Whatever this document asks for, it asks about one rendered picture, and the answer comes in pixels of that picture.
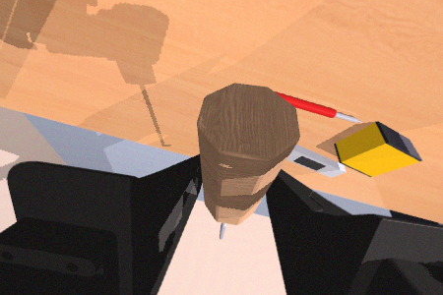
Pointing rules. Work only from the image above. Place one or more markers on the red-handled screwdriver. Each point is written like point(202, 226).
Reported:
point(316, 108)

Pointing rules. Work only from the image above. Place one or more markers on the white flat bar with grey inlay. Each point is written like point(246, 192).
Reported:
point(315, 161)

